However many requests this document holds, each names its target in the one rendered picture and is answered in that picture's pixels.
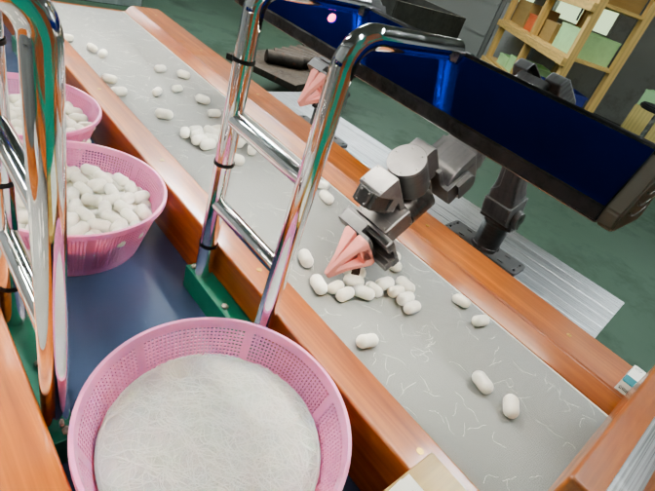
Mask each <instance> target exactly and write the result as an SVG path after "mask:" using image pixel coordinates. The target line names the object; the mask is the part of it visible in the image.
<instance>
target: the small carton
mask: <svg viewBox="0 0 655 491"><path fill-rule="evenodd" d="M645 374H646V372H644V371H643V370H642V369H640V368H639V367H638V366H636V365H634V366H633V367H632V368H631V369H630V370H629V371H628V372H627V374H626V375H625V376H624V377H623V378H622V379H621V380H620V382H619V383H618V384H617V385H616V386H615V389H616V390H618V391H619V392H620V393H621V394H623V395H625V394H626V393H627V392H628V391H629V390H630V389H631V388H632V387H633V386H634V385H635V384H636V383H637V382H638V381H639V380H640V379H641V378H642V377H643V376H644V375H645Z"/></svg>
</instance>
